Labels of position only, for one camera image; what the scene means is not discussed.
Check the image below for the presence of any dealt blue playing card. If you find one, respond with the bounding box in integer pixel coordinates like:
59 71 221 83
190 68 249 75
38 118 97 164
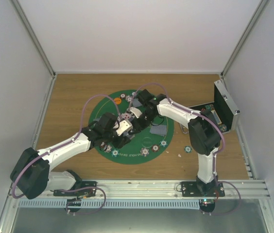
132 99 142 108

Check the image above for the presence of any red poker chip stack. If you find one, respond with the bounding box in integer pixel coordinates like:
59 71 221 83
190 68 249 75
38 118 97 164
151 145 160 152

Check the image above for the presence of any blue poker chip stack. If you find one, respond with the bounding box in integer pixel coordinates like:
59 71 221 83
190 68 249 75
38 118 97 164
140 148 150 157

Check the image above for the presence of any green poker chip stack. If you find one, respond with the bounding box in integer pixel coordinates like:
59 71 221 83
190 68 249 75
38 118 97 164
184 146 192 153

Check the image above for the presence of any blue playing card deck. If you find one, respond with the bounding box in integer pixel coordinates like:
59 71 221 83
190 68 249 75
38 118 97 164
123 132 135 139

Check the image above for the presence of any orange big blind button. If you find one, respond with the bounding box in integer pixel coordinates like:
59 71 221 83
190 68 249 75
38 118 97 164
114 97 122 105

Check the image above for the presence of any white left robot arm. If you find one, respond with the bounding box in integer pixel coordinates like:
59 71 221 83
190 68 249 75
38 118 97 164
10 113 133 200

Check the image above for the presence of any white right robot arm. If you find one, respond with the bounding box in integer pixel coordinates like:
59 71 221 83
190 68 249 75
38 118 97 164
127 89 225 197

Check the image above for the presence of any round green poker mat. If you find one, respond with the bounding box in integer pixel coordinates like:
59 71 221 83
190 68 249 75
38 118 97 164
88 89 174 165

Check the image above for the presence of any aluminium poker case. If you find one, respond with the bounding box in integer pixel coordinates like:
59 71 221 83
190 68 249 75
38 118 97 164
189 80 240 133

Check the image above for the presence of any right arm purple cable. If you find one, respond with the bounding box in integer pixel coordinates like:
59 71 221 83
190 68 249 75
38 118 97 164
127 83 226 185

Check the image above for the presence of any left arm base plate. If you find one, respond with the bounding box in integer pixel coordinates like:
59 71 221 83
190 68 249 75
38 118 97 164
53 181 97 198

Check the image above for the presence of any grey slotted cable duct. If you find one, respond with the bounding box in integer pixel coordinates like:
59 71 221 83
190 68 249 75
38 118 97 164
18 199 200 210

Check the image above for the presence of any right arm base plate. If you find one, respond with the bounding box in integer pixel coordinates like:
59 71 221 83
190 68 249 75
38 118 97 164
176 181 225 197

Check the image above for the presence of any aluminium frame rail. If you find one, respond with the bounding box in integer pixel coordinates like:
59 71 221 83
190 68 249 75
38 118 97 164
8 178 271 199

